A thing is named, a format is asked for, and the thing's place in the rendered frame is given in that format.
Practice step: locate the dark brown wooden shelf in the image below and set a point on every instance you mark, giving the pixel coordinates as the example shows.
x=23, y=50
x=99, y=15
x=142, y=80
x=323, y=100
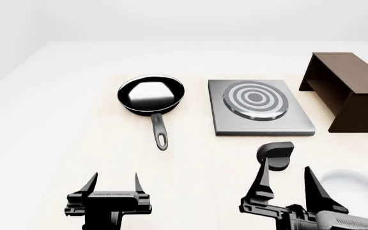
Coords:
x=347, y=88

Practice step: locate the white bowl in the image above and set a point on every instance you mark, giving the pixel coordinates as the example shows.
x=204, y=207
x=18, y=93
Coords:
x=353, y=189

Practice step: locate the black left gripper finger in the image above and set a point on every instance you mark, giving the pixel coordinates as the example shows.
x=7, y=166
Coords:
x=88, y=185
x=138, y=184

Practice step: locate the grey steel stove plate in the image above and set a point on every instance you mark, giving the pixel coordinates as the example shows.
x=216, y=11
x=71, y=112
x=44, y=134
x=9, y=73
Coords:
x=257, y=107

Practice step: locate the black frying pan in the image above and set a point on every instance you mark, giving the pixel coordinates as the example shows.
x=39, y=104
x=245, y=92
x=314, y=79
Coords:
x=152, y=97

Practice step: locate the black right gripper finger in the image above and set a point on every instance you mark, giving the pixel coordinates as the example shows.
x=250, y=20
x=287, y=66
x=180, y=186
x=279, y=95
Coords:
x=318, y=191
x=262, y=182

